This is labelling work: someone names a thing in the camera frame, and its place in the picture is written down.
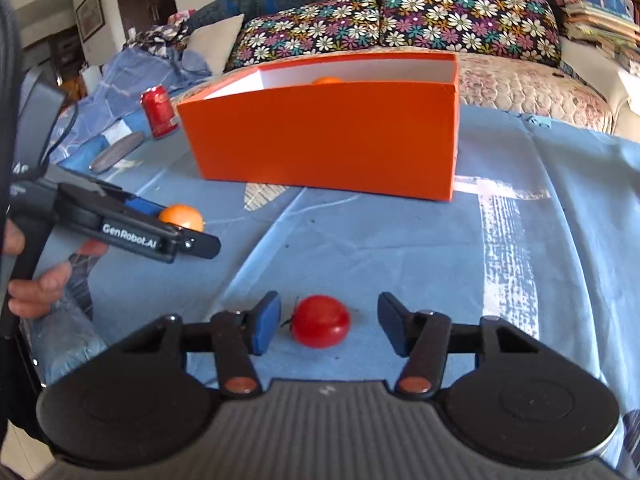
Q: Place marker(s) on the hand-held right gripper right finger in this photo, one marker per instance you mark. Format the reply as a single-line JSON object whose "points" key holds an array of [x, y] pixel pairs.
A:
{"points": [[392, 322]]}

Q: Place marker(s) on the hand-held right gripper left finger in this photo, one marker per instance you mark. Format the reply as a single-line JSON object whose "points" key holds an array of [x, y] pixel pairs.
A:
{"points": [[265, 322]]}

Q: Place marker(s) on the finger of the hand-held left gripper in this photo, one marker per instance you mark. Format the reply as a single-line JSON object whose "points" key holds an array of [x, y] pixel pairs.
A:
{"points": [[200, 246], [145, 204]]}

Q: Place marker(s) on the medium orange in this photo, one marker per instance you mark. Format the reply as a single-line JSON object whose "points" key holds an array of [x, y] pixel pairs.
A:
{"points": [[185, 216]]}

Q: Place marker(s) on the red tomato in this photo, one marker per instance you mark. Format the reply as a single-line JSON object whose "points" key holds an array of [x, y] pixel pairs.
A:
{"points": [[320, 322]]}

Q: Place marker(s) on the orange cardboard box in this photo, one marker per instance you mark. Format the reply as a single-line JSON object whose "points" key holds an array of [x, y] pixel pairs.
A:
{"points": [[325, 135]]}

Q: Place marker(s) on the large orange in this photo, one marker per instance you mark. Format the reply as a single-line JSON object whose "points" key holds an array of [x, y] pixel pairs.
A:
{"points": [[327, 80]]}

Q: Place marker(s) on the person's left hand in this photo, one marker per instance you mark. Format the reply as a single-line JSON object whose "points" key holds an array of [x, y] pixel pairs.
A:
{"points": [[50, 285]]}

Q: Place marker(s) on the grey glasses case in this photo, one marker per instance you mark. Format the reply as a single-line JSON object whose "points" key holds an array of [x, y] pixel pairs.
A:
{"points": [[116, 152]]}

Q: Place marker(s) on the red soda can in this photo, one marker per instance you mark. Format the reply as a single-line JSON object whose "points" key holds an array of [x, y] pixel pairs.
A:
{"points": [[159, 112]]}

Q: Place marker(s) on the blue plastic-wrapped bundle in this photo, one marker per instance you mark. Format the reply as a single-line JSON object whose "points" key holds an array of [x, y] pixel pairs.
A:
{"points": [[75, 340]]}

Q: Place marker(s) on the blue printed tablecloth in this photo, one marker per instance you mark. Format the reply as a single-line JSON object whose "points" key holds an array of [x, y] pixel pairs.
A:
{"points": [[500, 260]]}

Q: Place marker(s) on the blue striped blanket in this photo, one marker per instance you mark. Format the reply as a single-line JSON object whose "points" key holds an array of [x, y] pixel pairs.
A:
{"points": [[130, 80]]}

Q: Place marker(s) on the dark floral cloth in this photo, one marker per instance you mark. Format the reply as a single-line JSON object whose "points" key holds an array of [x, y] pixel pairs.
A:
{"points": [[155, 35]]}

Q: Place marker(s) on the white pillow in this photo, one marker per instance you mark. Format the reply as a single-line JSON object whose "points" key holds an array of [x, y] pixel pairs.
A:
{"points": [[215, 42]]}

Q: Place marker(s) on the floral cushion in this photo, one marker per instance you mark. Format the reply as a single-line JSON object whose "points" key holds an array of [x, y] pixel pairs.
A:
{"points": [[300, 35], [470, 25]]}

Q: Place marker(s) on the pink quilted sofa cover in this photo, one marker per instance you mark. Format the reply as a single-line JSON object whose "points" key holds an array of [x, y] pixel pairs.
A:
{"points": [[525, 90]]}

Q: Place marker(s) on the stack of books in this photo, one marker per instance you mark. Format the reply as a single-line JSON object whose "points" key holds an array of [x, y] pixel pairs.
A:
{"points": [[600, 15]]}

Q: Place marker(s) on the framed wall picture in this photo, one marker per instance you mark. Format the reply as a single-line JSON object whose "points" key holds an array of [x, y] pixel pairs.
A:
{"points": [[90, 14]]}

